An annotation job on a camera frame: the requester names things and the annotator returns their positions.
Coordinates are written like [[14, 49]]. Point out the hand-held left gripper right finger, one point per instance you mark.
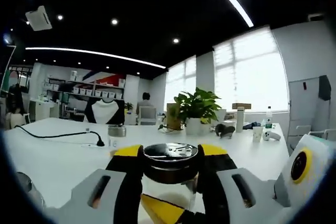
[[262, 208]]

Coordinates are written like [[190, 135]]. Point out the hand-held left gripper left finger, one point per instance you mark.
[[81, 208]]

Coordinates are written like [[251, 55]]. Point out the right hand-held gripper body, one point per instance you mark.
[[312, 161]]

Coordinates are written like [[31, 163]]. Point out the tall seasoning bottle white contents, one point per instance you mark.
[[173, 166]]

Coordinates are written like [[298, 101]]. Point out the tall seasoning bottle brown contents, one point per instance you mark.
[[116, 130]]

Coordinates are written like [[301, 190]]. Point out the clear plastic water bottle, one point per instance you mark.
[[268, 119]]

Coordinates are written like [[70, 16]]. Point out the white handheld controller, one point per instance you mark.
[[271, 136]]

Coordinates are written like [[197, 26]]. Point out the white cabinet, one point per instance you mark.
[[302, 108]]

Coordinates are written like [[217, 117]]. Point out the white paper cup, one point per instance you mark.
[[257, 134]]

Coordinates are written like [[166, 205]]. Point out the blue cloth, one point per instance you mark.
[[252, 125]]

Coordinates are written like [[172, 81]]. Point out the dark hanging cloth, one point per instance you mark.
[[324, 87]]

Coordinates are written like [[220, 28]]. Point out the dark grey gadget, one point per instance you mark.
[[225, 130]]

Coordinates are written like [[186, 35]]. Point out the flat cardboard box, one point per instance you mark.
[[241, 105]]

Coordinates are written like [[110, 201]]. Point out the white mesh chair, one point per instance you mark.
[[147, 116]]

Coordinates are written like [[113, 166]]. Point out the brown paper bag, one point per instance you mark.
[[173, 115]]

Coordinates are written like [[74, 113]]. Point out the small potted plant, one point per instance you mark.
[[128, 106]]

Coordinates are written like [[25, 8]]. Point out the large window with blinds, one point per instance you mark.
[[249, 72]]

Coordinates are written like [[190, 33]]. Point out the green plant in white pot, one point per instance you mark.
[[197, 103]]

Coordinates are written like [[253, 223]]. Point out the shelf with white storage bins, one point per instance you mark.
[[97, 93]]

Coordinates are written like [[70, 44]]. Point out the narrow window with blinds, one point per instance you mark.
[[181, 82]]

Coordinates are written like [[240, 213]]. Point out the ceiling air conditioner unit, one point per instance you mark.
[[39, 18]]

